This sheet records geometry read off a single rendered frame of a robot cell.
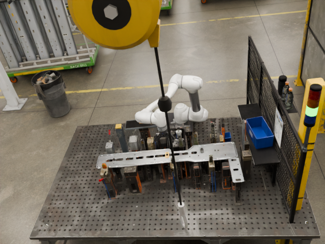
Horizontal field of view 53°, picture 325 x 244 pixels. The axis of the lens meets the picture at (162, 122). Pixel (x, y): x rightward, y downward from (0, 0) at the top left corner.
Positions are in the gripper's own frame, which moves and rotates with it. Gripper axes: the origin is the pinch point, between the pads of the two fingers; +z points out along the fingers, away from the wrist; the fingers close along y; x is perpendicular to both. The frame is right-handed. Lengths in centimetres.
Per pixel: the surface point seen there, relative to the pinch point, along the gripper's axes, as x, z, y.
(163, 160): 6.2, 13.5, 3.8
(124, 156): -4.2, 13.5, 43.4
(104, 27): 179, -192, -15
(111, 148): -12, 10, 56
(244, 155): 15, 8, -72
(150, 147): -11.5, 12.6, 16.6
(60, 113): -220, 106, 197
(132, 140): -14.5, 2.5, 33.7
